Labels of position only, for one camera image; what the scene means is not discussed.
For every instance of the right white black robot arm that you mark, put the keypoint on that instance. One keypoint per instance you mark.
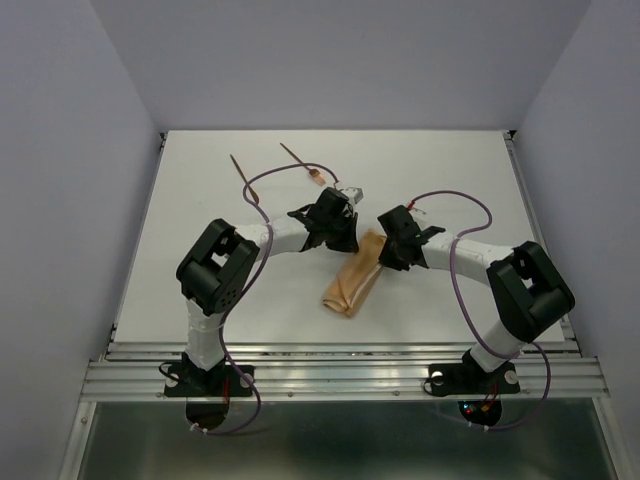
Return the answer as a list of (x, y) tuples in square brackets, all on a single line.
[(529, 293)]

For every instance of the copper fork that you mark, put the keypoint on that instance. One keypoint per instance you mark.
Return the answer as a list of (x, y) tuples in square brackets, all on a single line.
[(313, 172)]

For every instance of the copper knife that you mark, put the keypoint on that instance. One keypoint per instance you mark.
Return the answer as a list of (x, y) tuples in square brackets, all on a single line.
[(254, 196)]

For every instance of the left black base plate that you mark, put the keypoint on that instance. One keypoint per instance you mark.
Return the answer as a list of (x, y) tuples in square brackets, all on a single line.
[(182, 381)]

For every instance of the peach satin napkin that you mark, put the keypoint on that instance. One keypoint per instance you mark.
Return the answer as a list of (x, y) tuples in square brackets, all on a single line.
[(352, 284)]

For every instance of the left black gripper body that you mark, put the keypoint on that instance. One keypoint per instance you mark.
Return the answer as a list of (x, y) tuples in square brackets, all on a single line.
[(345, 235)]

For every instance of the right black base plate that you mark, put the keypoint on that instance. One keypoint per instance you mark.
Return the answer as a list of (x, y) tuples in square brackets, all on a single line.
[(465, 379)]

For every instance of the aluminium rail frame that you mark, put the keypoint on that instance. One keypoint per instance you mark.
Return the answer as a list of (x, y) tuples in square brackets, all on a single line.
[(337, 410)]

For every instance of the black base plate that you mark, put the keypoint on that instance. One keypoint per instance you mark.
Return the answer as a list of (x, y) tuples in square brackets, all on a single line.
[(182, 381), (465, 379)]

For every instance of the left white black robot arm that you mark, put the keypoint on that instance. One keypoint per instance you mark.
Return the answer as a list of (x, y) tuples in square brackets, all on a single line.
[(215, 272)]

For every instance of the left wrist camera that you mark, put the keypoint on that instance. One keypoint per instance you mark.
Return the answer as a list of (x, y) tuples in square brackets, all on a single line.
[(354, 194)]

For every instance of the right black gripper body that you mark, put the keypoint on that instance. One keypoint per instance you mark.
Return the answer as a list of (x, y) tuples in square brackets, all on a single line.
[(390, 253)]

